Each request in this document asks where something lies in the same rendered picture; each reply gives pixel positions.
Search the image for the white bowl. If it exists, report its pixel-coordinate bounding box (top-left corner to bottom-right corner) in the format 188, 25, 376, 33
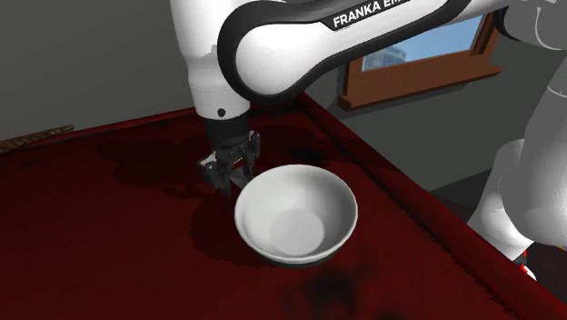
234, 164, 359, 269

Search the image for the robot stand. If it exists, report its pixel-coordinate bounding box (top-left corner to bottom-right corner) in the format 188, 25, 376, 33
528, 241, 567, 295

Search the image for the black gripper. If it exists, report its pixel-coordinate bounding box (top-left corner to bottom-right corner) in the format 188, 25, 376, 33
196, 113, 263, 199

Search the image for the brown framed window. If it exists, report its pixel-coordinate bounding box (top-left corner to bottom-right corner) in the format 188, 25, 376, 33
337, 12, 504, 113

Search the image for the dark red table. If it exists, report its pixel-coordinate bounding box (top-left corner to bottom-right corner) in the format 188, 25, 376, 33
0, 92, 567, 320

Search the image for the brown wooden bar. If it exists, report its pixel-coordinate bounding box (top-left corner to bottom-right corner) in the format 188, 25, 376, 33
0, 125, 76, 155

